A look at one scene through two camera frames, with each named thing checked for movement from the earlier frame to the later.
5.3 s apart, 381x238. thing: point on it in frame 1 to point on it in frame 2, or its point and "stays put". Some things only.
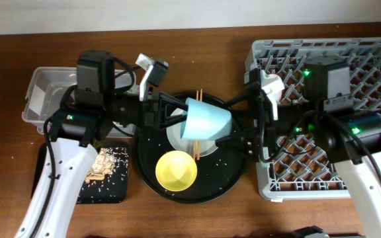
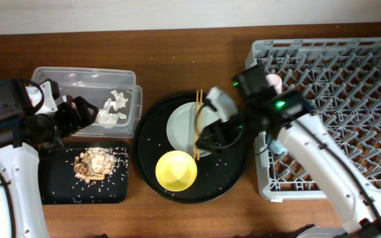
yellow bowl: (176, 170) stays put
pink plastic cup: (276, 86) stays put
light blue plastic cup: (205, 121) to (277, 147)
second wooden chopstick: (198, 141) stays put
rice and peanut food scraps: (103, 164) stays put
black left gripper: (152, 108) to (75, 123)
